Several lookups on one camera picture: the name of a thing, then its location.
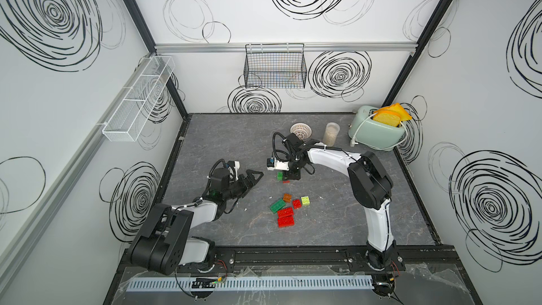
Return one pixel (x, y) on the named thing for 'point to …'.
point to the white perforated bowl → (302, 129)
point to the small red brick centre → (296, 204)
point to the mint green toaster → (367, 133)
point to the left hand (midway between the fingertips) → (258, 179)
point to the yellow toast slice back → (396, 106)
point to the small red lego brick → (286, 181)
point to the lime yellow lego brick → (305, 200)
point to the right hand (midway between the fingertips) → (286, 172)
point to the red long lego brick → (286, 214)
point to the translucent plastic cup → (331, 132)
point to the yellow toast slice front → (387, 117)
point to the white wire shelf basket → (127, 121)
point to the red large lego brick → (286, 224)
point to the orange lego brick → (287, 198)
